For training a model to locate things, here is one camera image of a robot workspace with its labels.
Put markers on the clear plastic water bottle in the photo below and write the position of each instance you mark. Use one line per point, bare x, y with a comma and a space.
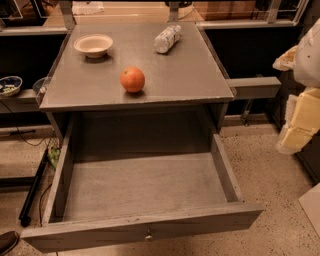
167, 38

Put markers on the metal drawer knob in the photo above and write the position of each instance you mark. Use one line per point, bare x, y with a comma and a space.
149, 237

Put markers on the blue patterned bowl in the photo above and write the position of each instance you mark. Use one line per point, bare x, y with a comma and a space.
10, 85

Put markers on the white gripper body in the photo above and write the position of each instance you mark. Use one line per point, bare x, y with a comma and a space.
309, 63

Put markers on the orange fruit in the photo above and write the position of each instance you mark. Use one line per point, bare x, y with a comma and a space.
132, 79

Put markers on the open grey top drawer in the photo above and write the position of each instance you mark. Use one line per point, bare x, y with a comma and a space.
120, 175

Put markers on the grey side shelf block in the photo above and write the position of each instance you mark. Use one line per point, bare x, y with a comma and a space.
254, 88

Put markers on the small clear container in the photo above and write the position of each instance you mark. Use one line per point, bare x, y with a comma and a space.
41, 85

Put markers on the beige paper bowl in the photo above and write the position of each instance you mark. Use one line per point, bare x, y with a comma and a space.
93, 45

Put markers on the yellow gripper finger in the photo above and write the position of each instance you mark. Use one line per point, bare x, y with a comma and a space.
302, 121
286, 61

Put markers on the black floor bar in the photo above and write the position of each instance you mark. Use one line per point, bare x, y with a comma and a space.
35, 181

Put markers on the black shoe tip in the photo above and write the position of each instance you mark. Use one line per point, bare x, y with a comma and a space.
8, 241

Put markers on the grey wooden cabinet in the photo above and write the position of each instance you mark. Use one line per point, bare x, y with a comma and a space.
187, 74

